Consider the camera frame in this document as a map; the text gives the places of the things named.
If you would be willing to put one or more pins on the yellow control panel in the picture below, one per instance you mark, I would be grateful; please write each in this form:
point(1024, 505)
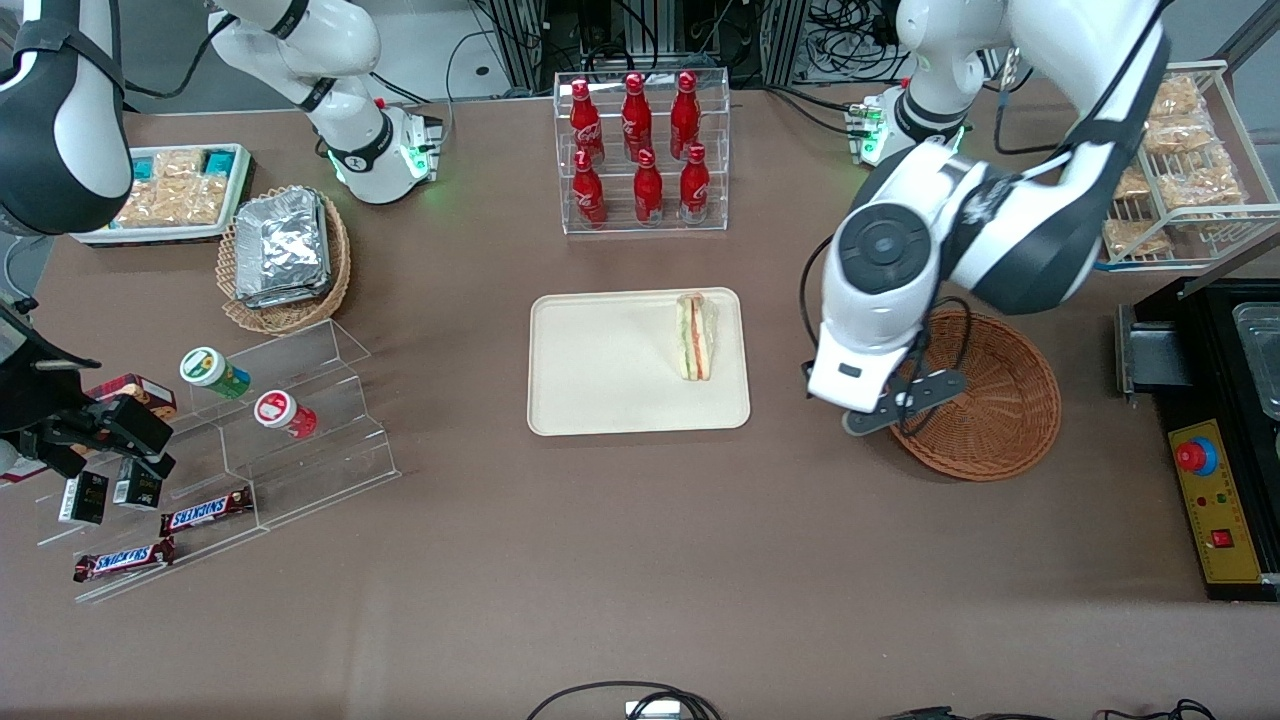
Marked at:
point(1225, 510)

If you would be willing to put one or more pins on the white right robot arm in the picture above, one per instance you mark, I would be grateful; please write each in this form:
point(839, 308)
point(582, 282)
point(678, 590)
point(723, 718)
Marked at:
point(360, 150)

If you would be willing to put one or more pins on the black machine housing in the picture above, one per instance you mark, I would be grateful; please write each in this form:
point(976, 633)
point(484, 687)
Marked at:
point(1160, 360)

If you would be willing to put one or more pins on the small black box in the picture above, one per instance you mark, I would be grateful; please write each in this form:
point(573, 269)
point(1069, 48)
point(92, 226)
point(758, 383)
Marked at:
point(84, 498)
point(137, 488)

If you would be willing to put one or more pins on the clear acrylic bottle rack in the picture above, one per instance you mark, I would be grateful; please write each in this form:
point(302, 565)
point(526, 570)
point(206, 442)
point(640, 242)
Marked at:
point(640, 225)

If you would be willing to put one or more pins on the teal snack pack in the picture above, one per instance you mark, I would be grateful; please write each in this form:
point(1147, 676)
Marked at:
point(220, 160)

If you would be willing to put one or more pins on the green lid cup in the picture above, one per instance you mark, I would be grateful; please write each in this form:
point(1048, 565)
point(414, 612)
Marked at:
point(212, 370)

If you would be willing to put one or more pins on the silver foil packet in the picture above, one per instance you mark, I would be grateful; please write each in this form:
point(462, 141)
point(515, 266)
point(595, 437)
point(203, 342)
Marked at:
point(300, 298)
point(280, 245)

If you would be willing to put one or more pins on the brown wicker basket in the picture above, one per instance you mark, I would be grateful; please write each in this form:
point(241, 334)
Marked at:
point(1000, 420)

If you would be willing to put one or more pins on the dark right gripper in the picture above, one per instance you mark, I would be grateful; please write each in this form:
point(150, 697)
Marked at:
point(30, 400)

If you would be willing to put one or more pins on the brown snickers bar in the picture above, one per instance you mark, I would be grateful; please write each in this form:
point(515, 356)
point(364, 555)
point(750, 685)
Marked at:
point(205, 512)
point(122, 561)

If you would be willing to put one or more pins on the red cola bottle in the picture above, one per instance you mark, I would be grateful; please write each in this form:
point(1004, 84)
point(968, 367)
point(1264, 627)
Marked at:
point(636, 118)
point(694, 188)
point(685, 118)
point(588, 195)
point(586, 125)
point(648, 192)

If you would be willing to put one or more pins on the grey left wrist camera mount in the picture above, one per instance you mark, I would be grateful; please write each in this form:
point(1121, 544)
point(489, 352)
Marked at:
point(915, 395)

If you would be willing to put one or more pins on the beige plastic tray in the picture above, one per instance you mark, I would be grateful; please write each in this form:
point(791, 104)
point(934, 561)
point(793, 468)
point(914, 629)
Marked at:
point(600, 370)

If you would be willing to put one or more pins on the white snack tray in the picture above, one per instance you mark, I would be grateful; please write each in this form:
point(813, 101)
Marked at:
point(150, 235)

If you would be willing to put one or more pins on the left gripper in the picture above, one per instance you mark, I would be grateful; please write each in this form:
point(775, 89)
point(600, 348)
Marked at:
point(806, 372)

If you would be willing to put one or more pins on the clear acrylic step stand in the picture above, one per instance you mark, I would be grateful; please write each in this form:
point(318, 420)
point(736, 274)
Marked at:
point(320, 470)

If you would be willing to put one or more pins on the red emergency stop button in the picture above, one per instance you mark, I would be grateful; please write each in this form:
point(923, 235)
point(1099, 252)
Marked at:
point(1195, 456)

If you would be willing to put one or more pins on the dark red carton box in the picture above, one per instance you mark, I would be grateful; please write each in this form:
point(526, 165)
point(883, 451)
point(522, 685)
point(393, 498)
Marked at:
point(135, 388)

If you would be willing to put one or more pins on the red lid cup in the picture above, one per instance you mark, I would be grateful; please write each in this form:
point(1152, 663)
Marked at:
point(282, 412)

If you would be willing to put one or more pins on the clear bag of biscuits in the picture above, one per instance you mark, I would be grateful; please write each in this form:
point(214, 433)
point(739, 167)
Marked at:
point(1182, 136)
point(1177, 97)
point(1130, 185)
point(1136, 238)
point(1202, 185)

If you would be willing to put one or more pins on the light tan wicker basket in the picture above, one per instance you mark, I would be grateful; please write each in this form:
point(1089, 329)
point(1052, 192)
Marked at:
point(280, 318)

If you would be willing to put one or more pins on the clear bag of crackers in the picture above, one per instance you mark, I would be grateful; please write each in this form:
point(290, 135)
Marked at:
point(175, 195)

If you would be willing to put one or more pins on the aluminium frame rig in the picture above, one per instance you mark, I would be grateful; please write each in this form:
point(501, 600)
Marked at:
point(530, 40)

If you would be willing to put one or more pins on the triangle sandwich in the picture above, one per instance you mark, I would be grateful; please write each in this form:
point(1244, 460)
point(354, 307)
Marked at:
point(697, 335)

